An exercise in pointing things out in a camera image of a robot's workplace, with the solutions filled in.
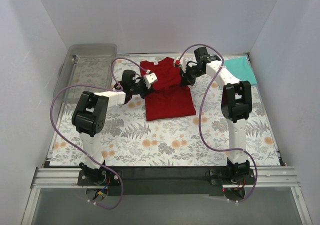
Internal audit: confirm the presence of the red t shirt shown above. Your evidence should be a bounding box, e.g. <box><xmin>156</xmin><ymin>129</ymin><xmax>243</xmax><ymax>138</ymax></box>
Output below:
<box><xmin>140</xmin><ymin>57</ymin><xmax>196</xmax><ymax>122</ymax></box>

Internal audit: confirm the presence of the clear plastic bin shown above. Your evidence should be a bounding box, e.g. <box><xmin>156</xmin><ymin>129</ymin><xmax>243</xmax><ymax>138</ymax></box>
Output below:
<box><xmin>53</xmin><ymin>43</ymin><xmax>117</xmax><ymax>104</ymax></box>

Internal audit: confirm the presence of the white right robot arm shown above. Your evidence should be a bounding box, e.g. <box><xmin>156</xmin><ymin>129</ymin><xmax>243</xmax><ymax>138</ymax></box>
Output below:
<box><xmin>173</xmin><ymin>44</ymin><xmax>253</xmax><ymax>184</ymax></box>

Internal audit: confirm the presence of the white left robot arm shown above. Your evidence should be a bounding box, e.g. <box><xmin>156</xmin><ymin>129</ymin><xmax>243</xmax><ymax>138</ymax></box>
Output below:
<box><xmin>71</xmin><ymin>69</ymin><xmax>158</xmax><ymax>185</ymax></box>

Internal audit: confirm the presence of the floral tablecloth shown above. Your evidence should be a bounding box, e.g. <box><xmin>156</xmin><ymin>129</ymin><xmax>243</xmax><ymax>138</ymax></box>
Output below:
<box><xmin>47</xmin><ymin>56</ymin><xmax>281</xmax><ymax>167</ymax></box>

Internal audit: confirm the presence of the folded teal t shirt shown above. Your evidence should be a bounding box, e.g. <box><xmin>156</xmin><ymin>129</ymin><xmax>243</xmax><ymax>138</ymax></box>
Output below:
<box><xmin>224</xmin><ymin>56</ymin><xmax>257</xmax><ymax>86</ymax></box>

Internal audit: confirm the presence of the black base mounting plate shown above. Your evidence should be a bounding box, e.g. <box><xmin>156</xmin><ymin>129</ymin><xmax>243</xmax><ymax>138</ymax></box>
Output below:
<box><xmin>77</xmin><ymin>166</ymin><xmax>255</xmax><ymax>197</ymax></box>

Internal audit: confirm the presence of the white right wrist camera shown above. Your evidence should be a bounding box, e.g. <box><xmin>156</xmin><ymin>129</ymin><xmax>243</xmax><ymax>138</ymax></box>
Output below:
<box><xmin>173</xmin><ymin>57</ymin><xmax>187</xmax><ymax>73</ymax></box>

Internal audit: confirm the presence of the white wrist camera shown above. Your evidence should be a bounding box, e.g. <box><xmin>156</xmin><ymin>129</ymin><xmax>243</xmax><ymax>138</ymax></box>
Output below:
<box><xmin>173</xmin><ymin>57</ymin><xmax>187</xmax><ymax>73</ymax></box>
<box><xmin>143</xmin><ymin>70</ymin><xmax>158</xmax><ymax>89</ymax></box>

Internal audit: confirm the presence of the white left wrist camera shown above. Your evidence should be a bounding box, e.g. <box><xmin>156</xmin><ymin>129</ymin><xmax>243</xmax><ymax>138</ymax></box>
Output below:
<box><xmin>143</xmin><ymin>70</ymin><xmax>158</xmax><ymax>89</ymax></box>

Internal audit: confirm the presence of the aluminium frame rail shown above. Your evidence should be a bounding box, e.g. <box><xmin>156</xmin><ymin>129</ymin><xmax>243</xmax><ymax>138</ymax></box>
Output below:
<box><xmin>31</xmin><ymin>166</ymin><xmax>300</xmax><ymax>188</ymax></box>

